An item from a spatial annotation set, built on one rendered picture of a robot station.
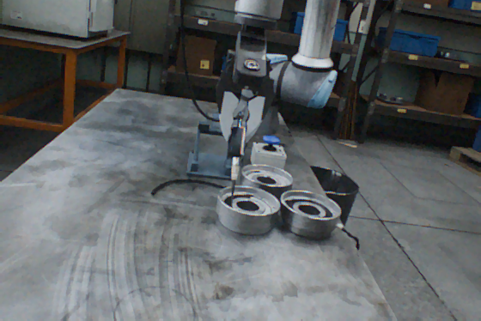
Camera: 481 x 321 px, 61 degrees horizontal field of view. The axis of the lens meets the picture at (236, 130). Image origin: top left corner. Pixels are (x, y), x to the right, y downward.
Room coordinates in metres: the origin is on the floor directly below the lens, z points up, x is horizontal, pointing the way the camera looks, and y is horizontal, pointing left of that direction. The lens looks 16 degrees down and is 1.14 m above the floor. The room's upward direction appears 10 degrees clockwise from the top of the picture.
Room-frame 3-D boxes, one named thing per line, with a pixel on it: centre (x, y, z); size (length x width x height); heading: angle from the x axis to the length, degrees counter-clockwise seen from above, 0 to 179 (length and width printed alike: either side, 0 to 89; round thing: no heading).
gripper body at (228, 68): (0.70, 0.00, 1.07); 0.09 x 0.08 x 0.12; 6
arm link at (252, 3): (0.69, 0.00, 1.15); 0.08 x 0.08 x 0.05
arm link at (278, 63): (1.24, -0.06, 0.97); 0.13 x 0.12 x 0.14; 70
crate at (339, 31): (4.42, -0.64, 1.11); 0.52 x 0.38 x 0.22; 95
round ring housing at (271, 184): (0.75, -0.08, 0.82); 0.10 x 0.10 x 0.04
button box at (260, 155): (0.91, -0.08, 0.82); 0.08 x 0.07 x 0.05; 5
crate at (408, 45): (4.51, -1.61, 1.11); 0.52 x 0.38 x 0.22; 95
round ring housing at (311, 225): (0.65, -0.15, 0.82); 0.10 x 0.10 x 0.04
